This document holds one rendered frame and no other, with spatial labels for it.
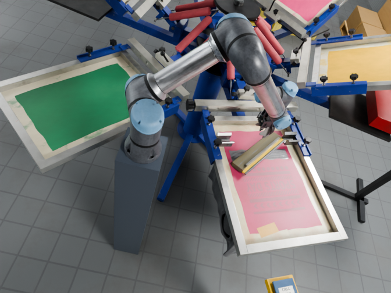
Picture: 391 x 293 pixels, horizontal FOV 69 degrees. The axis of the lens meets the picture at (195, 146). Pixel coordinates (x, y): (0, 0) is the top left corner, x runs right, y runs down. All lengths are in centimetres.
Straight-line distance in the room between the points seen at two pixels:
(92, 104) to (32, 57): 191
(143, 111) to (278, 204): 87
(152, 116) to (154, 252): 144
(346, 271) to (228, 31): 232
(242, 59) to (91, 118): 93
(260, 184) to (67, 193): 152
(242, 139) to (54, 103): 105
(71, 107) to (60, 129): 16
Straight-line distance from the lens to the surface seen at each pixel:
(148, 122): 100
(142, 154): 112
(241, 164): 154
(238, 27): 103
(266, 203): 153
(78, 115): 163
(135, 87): 112
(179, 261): 229
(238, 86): 187
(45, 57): 350
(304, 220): 160
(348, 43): 244
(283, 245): 144
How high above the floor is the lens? 219
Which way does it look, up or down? 52 degrees down
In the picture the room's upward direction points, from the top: 22 degrees clockwise
